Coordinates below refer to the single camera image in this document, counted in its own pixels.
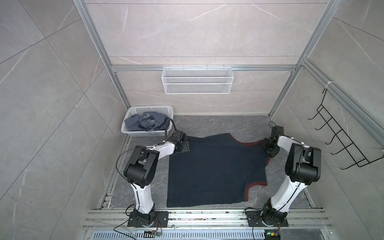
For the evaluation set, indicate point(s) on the aluminium mounting rail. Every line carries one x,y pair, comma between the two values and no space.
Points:
210,219

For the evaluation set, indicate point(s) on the white plastic laundry basket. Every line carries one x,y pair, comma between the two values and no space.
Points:
138,110

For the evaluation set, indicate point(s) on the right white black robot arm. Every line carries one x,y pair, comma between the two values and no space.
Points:
302,168

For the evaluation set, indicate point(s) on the black wire hook rack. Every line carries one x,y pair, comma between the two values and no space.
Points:
340,134

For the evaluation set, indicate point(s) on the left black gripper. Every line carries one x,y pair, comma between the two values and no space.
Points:
186,146

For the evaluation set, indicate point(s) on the small circuit board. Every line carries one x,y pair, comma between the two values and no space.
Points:
152,234

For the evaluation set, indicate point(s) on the navy tank top red trim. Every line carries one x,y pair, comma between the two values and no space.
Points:
217,170

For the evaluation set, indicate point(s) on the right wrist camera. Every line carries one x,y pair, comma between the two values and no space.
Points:
277,131

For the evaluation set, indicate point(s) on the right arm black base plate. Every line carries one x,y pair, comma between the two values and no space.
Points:
269,218

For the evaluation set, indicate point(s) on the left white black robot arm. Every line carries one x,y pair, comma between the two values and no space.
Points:
141,168

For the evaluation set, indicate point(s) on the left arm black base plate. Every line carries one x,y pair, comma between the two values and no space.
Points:
151,220

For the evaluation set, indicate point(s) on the grey blue tank top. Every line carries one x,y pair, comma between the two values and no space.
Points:
148,122

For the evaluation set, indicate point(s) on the aluminium frame profiles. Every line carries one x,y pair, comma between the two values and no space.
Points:
366,120

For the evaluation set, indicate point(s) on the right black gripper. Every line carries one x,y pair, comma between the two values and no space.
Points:
264,143

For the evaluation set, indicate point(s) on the white slotted cable duct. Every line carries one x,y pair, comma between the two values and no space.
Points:
181,235

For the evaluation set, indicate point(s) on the white wire mesh wall basket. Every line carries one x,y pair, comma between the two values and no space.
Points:
197,80

